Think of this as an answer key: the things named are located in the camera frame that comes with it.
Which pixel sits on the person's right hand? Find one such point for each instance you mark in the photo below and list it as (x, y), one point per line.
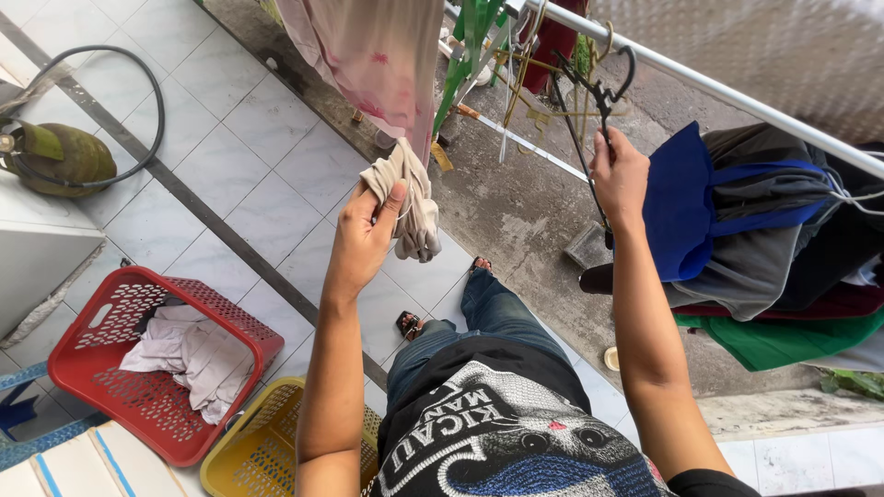
(621, 183)

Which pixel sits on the person's left hand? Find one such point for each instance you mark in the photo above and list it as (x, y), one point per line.
(359, 241)

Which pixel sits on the beige cloth garment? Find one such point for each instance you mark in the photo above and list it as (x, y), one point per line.
(414, 200)

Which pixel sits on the black clothes hanger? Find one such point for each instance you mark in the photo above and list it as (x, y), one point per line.
(603, 96)

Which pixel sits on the blue garment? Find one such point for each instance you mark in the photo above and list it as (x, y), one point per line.
(677, 207)

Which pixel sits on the grey concrete block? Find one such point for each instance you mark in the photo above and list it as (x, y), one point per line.
(587, 246)

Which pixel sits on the black sandal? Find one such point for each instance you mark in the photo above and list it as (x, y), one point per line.
(481, 264)
(409, 324)

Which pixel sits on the white pole with orange end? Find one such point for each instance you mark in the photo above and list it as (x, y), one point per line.
(525, 143)

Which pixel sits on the grey garment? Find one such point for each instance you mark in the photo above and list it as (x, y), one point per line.
(753, 269)

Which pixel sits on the person's blue jeans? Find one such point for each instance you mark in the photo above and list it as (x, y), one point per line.
(497, 317)

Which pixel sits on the dark red hanging garment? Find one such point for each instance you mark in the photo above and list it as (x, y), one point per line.
(549, 38)

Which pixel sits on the small cream round lid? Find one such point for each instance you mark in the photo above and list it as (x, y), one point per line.
(611, 359)

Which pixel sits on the pink floral hanging garment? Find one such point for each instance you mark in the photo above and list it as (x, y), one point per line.
(373, 62)

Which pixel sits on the green plastic hangers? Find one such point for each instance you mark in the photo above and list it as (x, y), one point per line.
(469, 48)

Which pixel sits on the pale pink crumpled laundry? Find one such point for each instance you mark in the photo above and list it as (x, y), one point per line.
(193, 359)

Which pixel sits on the green garment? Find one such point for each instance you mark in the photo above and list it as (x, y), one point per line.
(780, 338)

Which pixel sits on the black garment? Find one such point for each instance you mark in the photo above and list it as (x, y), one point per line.
(842, 235)

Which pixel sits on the yellow plastic laundry basket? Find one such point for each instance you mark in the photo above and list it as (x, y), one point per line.
(255, 449)

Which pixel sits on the maroon garment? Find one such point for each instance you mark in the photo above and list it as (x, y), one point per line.
(829, 304)

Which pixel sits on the person's black printed shirt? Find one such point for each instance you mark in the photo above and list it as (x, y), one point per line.
(511, 428)

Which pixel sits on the red plastic laundry basket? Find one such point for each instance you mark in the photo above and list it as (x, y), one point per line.
(90, 373)

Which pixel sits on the green gas cylinder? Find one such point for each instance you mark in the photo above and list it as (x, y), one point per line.
(65, 159)

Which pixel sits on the green plant leaves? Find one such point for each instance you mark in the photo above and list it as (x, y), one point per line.
(853, 383)

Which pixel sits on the white cabinet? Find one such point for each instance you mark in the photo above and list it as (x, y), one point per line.
(34, 255)

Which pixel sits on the metal drying rack rail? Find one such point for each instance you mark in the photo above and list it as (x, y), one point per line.
(718, 90)

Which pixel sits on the blue and white folded frame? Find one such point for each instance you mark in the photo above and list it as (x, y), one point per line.
(48, 455)

